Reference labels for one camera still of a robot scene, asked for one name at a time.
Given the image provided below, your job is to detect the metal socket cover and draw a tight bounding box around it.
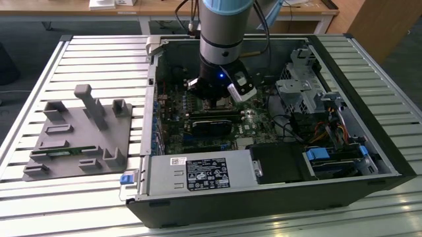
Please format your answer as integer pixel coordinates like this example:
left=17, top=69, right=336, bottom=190
left=201, top=98, right=236, bottom=111

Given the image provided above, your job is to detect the CPU socket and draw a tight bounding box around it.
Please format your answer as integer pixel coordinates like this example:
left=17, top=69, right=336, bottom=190
left=198, top=97, right=237, bottom=111

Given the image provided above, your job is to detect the black RAM slot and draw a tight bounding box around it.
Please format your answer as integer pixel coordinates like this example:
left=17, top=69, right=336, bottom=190
left=189, top=111, right=238, bottom=117
left=188, top=116, right=240, bottom=122

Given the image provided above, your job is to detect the black graphics card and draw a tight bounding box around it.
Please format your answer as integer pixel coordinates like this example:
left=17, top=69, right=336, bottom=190
left=189, top=119, right=233, bottom=138

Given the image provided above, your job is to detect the green motherboard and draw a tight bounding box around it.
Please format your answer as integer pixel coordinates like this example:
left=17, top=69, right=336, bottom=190
left=154, top=79, right=287, bottom=155

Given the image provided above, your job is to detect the metal drive cage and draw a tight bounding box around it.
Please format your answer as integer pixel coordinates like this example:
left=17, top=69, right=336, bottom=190
left=275, top=48, right=347, bottom=115

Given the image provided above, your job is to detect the small silver heatsink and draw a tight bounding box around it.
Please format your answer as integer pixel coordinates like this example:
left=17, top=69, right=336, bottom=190
left=236, top=137, right=256, bottom=147

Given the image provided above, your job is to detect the black plastic shroud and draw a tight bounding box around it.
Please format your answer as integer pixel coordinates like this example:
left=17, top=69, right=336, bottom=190
left=245, top=143, right=317, bottom=185

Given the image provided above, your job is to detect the silver power supply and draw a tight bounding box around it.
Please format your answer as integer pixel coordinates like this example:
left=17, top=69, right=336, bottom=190
left=144, top=149, right=256, bottom=198

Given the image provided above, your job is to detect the blue disk carrier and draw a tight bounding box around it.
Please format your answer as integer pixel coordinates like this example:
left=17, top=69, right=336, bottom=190
left=305, top=147, right=329, bottom=164

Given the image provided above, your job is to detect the wooden desk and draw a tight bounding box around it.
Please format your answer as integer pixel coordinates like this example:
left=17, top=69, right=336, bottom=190
left=0, top=0, right=340, bottom=35

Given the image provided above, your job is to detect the white box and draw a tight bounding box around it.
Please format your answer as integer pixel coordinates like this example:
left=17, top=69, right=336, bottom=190
left=88, top=0, right=116, bottom=11

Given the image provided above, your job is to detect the grey parts rack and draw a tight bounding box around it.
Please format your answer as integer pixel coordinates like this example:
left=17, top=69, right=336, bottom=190
left=21, top=83, right=133, bottom=182

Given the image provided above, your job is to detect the green RAM stick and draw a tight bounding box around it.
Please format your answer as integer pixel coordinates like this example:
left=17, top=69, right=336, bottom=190
left=49, top=147, right=97, bottom=158

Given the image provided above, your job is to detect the black PC case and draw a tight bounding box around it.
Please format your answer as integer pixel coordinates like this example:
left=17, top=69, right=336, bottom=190
left=124, top=33, right=416, bottom=229

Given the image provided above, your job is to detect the wooden cabinet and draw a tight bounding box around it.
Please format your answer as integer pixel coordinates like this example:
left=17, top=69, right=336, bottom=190
left=345, top=0, right=422, bottom=65

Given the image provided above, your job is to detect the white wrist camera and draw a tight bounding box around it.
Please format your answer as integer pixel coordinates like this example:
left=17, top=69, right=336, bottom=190
left=225, top=70, right=257, bottom=102

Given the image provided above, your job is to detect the black cable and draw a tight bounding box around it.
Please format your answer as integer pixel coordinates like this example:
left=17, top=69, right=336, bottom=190
left=268, top=114, right=304, bottom=143

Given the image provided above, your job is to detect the coloured wire bundle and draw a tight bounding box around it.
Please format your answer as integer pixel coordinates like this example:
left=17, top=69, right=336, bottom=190
left=309, top=120, right=351, bottom=144

